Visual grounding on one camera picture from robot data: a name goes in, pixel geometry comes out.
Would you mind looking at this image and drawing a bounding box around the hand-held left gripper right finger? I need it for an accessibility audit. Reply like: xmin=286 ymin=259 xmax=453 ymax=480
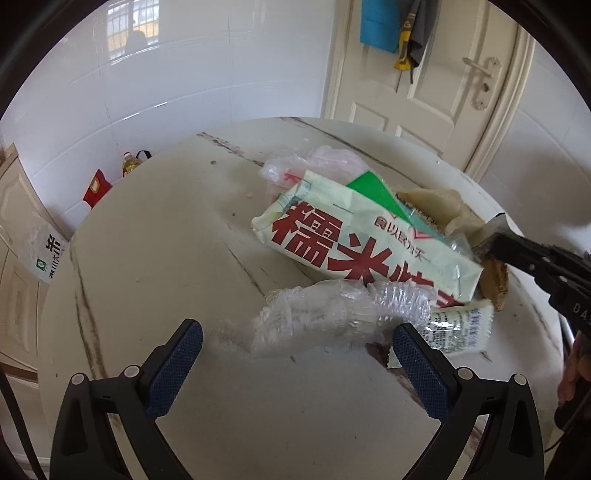
xmin=392 ymin=323 xmax=546 ymax=480

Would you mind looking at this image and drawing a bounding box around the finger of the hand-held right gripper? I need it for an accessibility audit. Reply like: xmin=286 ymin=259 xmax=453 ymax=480
xmin=489 ymin=233 xmax=555 ymax=278

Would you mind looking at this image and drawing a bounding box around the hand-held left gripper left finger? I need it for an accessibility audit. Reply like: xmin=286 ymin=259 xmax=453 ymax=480
xmin=48 ymin=318 xmax=204 ymax=480

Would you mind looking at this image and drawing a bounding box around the crushed clear plastic bottle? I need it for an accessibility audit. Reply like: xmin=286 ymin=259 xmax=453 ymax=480
xmin=249 ymin=279 xmax=432 ymax=356

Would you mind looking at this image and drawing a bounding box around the person's right hand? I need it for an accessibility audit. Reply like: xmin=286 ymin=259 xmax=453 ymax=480
xmin=557 ymin=332 xmax=591 ymax=407

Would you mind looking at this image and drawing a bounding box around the brown pastry piece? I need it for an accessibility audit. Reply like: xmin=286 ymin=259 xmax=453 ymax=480
xmin=478 ymin=258 xmax=509 ymax=311

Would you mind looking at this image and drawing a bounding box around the white barcode sachet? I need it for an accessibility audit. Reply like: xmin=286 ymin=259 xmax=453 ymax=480
xmin=425 ymin=298 xmax=495 ymax=356

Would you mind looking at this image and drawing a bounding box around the crumpled brown paper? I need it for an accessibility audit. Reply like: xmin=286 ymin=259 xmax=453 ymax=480
xmin=397 ymin=187 xmax=476 ymax=241

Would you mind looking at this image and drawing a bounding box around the round white marble table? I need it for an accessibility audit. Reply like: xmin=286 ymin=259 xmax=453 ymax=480
xmin=37 ymin=117 xmax=571 ymax=480

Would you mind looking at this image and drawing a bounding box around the white red-print flour bag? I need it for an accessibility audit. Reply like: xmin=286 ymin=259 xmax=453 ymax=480
xmin=250 ymin=170 xmax=483 ymax=308

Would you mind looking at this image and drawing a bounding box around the green packet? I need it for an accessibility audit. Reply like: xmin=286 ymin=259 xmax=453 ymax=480
xmin=346 ymin=170 xmax=444 ymax=241

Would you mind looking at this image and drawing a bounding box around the clear printed plastic bag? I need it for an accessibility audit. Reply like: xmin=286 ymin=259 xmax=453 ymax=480
xmin=18 ymin=217 xmax=70 ymax=287

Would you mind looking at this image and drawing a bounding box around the cream panel door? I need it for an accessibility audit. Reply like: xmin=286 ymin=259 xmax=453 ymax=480
xmin=323 ymin=0 xmax=536 ymax=174

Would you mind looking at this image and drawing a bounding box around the red packet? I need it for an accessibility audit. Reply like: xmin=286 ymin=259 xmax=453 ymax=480
xmin=83 ymin=169 xmax=113 ymax=208

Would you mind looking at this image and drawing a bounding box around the yellow cooking oil bottle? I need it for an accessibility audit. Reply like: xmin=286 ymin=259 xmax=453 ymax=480
xmin=121 ymin=150 xmax=153 ymax=178

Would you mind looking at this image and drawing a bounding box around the grey apron yellow trim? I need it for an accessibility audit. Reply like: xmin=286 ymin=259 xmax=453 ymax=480
xmin=394 ymin=0 xmax=437 ymax=70

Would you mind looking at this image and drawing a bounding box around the blue apron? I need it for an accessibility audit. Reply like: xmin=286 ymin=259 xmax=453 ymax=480
xmin=360 ymin=0 xmax=400 ymax=52

